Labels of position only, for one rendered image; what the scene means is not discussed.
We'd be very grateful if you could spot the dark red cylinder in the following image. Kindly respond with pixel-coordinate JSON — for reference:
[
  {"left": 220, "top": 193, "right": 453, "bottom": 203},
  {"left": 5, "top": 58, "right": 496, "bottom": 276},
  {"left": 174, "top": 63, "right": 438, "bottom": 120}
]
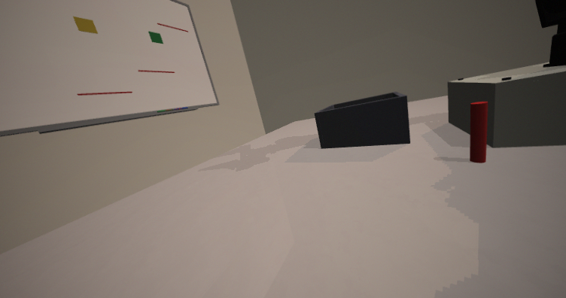
[{"left": 470, "top": 102, "right": 488, "bottom": 163}]

